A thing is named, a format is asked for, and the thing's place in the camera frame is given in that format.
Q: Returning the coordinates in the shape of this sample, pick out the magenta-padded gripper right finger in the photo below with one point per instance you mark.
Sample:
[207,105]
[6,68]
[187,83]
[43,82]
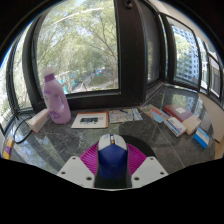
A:
[137,160]

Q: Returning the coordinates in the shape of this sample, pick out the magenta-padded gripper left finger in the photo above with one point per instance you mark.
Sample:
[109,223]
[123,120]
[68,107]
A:
[88,160]

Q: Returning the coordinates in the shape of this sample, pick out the blue and white computer mouse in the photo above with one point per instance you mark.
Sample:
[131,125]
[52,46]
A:
[112,160]

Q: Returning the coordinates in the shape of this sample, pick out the white booklet orange edge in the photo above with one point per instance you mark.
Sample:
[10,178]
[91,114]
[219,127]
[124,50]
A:
[90,120]

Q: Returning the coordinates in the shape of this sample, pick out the narrow bluish leaflet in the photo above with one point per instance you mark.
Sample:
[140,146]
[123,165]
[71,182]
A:
[137,114]

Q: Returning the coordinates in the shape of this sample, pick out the pale printed leaflet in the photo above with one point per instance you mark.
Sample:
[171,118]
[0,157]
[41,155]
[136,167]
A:
[120,116]

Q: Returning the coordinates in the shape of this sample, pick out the red book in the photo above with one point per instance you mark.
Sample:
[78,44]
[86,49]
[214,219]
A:
[176,111]

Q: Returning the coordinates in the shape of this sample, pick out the beige cardboard box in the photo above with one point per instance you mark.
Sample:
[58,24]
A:
[38,120]

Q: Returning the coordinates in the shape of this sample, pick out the purple plastic bottle white cap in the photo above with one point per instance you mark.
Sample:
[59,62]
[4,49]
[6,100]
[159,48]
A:
[56,103]

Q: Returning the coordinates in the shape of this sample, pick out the cream-coloured box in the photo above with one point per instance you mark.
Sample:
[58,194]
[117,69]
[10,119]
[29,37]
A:
[192,124]

